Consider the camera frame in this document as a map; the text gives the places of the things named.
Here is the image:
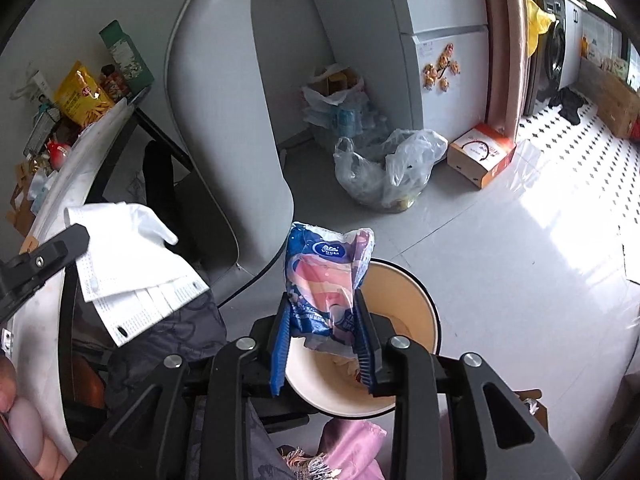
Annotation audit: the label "clear plastic bag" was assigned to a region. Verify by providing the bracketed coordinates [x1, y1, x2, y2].
[334, 128, 448, 209]

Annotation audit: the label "black table frame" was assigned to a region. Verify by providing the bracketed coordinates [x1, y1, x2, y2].
[100, 107, 193, 206]

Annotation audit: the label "cream round bin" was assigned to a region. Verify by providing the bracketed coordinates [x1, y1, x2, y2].
[284, 258, 442, 420]

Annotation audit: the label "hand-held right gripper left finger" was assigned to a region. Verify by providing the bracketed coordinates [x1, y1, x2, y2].
[65, 300, 301, 480]

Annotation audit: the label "pink fringed scarf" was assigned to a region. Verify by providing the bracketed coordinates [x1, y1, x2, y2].
[280, 419, 388, 480]

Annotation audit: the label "orange white carton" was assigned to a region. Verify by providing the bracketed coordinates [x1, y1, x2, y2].
[446, 122, 517, 189]

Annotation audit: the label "grey shell chair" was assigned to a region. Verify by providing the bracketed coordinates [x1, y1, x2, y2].
[165, 0, 296, 306]

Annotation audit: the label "red white peach ornament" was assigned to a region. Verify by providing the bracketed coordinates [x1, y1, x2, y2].
[46, 141, 73, 168]

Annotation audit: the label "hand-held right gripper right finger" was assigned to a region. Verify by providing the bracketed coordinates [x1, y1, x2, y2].
[352, 290, 571, 480]

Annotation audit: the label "tall white box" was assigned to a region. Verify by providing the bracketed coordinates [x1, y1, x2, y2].
[12, 70, 56, 106]

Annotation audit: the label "dark washing machine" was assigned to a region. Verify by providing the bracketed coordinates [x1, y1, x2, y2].
[522, 0, 568, 116]

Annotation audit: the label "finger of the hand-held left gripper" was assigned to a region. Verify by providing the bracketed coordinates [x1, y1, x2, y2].
[0, 223, 91, 318]

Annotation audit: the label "person's left hand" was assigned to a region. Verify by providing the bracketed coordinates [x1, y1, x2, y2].
[0, 355, 76, 480]

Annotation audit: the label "person's dark patterned trousers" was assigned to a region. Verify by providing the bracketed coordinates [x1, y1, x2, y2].
[107, 290, 296, 480]

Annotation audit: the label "pack of water bottles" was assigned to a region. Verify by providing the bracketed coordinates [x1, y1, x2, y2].
[302, 95, 391, 136]

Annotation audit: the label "large cardboard box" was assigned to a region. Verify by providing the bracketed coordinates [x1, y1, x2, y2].
[580, 55, 640, 140]

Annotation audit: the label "white plastic mailing bag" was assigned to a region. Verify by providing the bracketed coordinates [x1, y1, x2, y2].
[64, 202, 211, 347]

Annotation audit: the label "open cardboard box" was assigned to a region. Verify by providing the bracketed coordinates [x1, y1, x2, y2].
[6, 160, 41, 238]

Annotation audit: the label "brown bear magnets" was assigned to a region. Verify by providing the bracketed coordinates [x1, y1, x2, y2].
[422, 44, 462, 92]

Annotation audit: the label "black cloth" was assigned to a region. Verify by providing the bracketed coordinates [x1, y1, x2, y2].
[547, 86, 587, 123]

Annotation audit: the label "blue tissue packet wrapper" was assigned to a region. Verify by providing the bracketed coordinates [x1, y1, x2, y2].
[284, 221, 376, 358]

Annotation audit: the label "black wire basket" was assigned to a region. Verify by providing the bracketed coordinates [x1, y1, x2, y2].
[24, 110, 56, 156]

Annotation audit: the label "green carton box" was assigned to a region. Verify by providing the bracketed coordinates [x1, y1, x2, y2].
[99, 20, 155, 92]

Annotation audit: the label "yellow snack bag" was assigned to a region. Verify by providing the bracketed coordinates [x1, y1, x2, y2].
[54, 61, 116, 126]

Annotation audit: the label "white refrigerator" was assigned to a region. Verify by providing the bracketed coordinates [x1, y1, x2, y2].
[252, 0, 491, 146]

